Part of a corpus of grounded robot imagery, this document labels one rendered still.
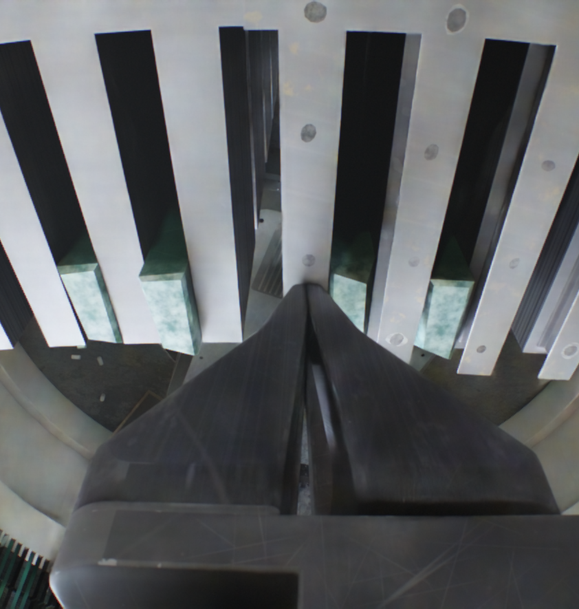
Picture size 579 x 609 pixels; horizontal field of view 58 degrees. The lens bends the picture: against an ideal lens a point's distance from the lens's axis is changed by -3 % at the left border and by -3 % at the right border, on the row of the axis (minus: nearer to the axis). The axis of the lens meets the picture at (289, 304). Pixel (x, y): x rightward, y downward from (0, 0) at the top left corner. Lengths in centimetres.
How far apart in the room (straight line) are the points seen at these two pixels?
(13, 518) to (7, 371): 41
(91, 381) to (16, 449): 29
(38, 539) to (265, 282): 90
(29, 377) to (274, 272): 94
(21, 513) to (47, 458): 27
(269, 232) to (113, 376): 88
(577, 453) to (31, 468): 154
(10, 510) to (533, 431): 146
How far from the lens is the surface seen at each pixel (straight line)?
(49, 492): 175
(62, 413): 182
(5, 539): 151
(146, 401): 173
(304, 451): 91
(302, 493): 88
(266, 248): 101
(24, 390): 173
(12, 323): 17
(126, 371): 170
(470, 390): 174
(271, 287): 106
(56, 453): 181
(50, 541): 160
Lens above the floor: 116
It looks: 53 degrees down
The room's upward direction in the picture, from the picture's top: 178 degrees counter-clockwise
